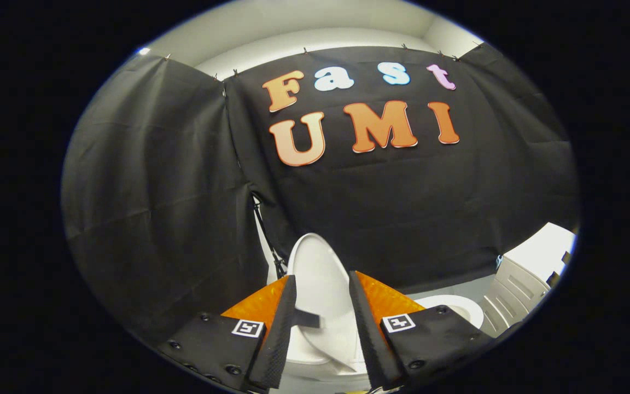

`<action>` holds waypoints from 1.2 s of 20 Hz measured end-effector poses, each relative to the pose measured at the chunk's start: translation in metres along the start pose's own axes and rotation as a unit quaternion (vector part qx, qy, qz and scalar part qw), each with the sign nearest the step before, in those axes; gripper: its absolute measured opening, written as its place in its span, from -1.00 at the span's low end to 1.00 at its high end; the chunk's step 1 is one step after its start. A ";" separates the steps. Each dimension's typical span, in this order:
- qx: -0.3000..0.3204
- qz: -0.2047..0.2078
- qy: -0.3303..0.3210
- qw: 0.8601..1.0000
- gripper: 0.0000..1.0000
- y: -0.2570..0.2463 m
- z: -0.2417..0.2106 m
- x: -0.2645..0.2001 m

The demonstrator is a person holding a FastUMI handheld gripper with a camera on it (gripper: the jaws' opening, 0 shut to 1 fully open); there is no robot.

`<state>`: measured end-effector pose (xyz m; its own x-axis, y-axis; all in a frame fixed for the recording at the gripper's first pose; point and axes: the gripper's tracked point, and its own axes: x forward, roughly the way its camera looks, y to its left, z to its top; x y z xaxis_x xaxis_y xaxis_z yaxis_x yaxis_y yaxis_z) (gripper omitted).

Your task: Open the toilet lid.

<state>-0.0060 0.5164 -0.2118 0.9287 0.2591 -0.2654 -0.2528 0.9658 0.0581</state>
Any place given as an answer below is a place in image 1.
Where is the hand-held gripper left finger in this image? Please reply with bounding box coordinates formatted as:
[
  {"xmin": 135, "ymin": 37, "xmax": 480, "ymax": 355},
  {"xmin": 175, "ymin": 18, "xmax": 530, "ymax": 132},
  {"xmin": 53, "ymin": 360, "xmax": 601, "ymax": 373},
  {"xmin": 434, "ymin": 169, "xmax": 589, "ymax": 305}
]
[{"xmin": 156, "ymin": 275, "xmax": 298, "ymax": 392}]

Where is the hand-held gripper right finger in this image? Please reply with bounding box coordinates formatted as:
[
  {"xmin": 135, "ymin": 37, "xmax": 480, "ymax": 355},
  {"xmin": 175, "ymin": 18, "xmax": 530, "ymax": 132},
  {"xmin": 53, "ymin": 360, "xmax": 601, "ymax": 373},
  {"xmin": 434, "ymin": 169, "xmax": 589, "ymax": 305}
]
[{"xmin": 348, "ymin": 270, "xmax": 495, "ymax": 391}]

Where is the black backdrop cloth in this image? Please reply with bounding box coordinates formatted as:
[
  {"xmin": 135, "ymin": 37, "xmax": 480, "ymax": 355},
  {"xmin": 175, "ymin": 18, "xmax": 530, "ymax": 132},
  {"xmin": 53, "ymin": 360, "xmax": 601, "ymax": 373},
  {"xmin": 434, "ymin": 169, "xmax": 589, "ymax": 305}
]
[{"xmin": 61, "ymin": 44, "xmax": 581, "ymax": 343}]

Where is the white drawer cabinet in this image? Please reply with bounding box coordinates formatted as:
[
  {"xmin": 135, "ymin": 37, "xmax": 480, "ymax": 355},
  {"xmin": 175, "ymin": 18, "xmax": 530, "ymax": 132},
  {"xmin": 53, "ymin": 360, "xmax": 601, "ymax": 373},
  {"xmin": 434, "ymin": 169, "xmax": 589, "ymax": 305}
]
[{"xmin": 479, "ymin": 222, "xmax": 578, "ymax": 338}]

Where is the black cable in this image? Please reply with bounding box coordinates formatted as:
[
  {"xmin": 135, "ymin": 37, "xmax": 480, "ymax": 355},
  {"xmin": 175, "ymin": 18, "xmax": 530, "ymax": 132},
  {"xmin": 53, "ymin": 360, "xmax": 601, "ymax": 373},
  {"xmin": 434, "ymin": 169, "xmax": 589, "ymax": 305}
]
[{"xmin": 251, "ymin": 192, "xmax": 289, "ymax": 280}]

